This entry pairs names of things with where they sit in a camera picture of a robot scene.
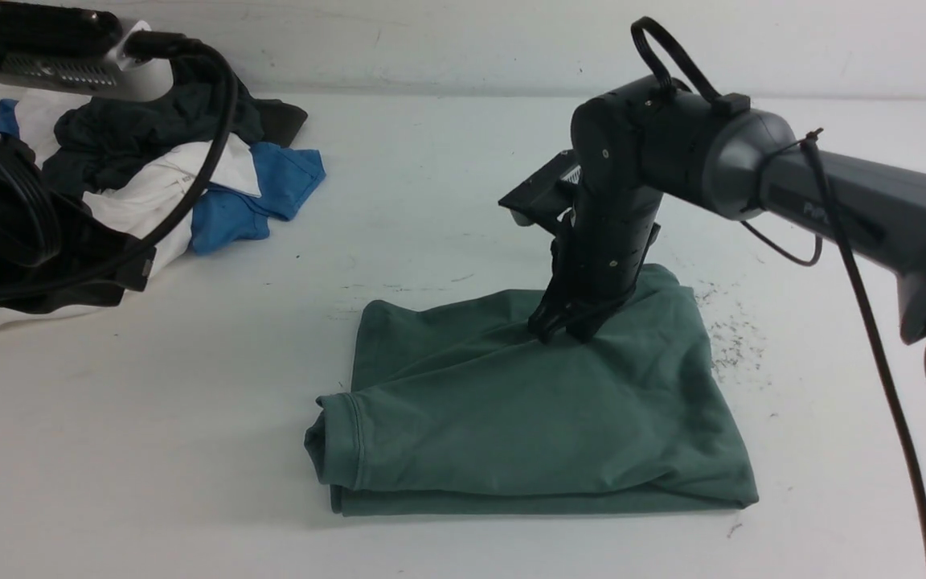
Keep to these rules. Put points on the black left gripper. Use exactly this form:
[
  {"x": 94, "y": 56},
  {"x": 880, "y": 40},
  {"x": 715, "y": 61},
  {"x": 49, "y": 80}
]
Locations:
[{"x": 67, "y": 258}]

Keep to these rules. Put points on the green long sleeve shirt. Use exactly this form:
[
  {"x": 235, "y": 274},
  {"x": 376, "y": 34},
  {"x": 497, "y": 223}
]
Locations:
[{"x": 460, "y": 410}]

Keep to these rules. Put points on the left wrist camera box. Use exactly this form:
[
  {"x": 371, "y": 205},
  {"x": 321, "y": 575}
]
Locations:
[{"x": 67, "y": 49}]

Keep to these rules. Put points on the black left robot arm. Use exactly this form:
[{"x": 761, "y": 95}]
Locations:
[{"x": 21, "y": 184}]

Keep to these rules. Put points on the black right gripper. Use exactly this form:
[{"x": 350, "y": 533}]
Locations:
[{"x": 586, "y": 290}]

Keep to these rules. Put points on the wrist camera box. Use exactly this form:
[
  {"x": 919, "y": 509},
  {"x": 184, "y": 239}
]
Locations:
[
  {"x": 543, "y": 198},
  {"x": 67, "y": 49}
]

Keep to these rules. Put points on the dark grey garment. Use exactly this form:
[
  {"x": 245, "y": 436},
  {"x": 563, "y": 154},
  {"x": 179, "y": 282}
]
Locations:
[{"x": 105, "y": 142}]

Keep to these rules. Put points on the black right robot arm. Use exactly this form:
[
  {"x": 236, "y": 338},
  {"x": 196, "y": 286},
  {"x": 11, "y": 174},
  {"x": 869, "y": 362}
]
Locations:
[{"x": 632, "y": 146}]

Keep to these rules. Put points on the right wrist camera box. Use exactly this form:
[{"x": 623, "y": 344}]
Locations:
[{"x": 543, "y": 198}]

